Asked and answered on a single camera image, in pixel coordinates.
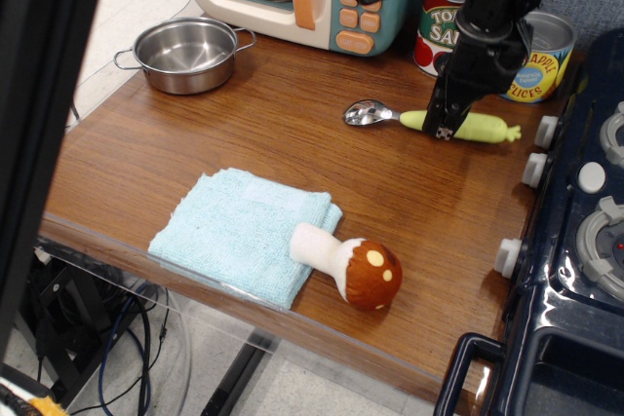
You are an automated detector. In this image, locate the light blue folded cloth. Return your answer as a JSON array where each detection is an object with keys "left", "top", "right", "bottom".
[{"left": 148, "top": 169, "right": 342, "bottom": 309}]

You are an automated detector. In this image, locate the small steel pot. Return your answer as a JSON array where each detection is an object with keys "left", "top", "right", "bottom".
[{"left": 127, "top": 17, "right": 256, "bottom": 95}]

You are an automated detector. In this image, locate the pineapple slices can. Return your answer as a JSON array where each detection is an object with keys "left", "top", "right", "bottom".
[{"left": 503, "top": 11, "right": 577, "bottom": 103}]

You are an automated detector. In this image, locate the clear acrylic table guard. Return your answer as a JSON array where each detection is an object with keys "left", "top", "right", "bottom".
[{"left": 36, "top": 213, "right": 488, "bottom": 400}]

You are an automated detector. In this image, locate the tomato sauce can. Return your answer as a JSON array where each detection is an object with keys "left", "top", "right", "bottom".
[{"left": 413, "top": 0, "right": 465, "bottom": 77}]

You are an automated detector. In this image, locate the plush brown mushroom toy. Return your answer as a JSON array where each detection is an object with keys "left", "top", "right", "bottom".
[{"left": 290, "top": 223, "right": 403, "bottom": 311}]

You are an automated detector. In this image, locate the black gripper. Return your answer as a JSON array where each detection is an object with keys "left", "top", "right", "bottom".
[{"left": 422, "top": 19, "right": 531, "bottom": 139}]

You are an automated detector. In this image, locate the dark blue toy stove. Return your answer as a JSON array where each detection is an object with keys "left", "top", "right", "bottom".
[{"left": 435, "top": 29, "right": 623, "bottom": 415}]

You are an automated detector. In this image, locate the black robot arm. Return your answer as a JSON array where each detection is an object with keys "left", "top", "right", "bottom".
[{"left": 1, "top": 0, "right": 542, "bottom": 370}]

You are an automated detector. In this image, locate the black cable under table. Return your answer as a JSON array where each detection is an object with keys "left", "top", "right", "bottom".
[{"left": 67, "top": 284, "right": 172, "bottom": 416}]

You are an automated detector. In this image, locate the blue cable under table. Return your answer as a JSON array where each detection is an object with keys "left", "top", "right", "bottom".
[{"left": 97, "top": 284, "right": 157, "bottom": 416}]

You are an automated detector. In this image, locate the black table leg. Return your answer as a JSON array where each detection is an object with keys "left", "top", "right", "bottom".
[{"left": 200, "top": 330, "right": 280, "bottom": 416}]

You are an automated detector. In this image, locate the yellow object at corner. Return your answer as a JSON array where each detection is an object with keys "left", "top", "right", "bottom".
[{"left": 1, "top": 377, "right": 68, "bottom": 416}]

